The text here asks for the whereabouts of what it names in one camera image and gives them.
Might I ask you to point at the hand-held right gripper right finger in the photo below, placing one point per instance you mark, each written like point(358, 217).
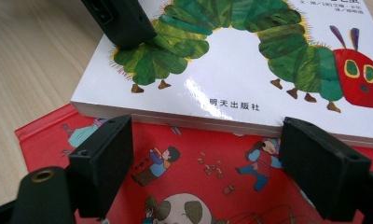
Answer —
point(324, 171)

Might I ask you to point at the red picture book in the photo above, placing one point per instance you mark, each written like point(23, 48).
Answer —
point(194, 174)

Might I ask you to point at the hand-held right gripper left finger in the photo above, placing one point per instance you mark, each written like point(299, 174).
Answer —
point(103, 165)

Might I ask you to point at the white caterpillar picture book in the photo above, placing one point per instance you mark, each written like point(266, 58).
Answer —
point(237, 77)

